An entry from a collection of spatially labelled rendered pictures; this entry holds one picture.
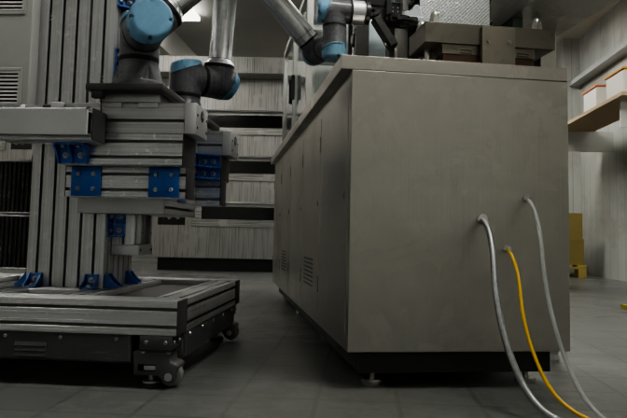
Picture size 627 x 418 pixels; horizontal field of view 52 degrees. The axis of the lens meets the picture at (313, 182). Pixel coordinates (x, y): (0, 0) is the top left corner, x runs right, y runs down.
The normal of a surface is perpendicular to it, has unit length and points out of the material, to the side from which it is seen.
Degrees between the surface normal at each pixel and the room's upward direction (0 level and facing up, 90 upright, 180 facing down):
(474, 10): 90
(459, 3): 90
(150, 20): 96
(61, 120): 90
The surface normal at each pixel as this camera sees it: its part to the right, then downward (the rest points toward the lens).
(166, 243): -0.02, -0.08
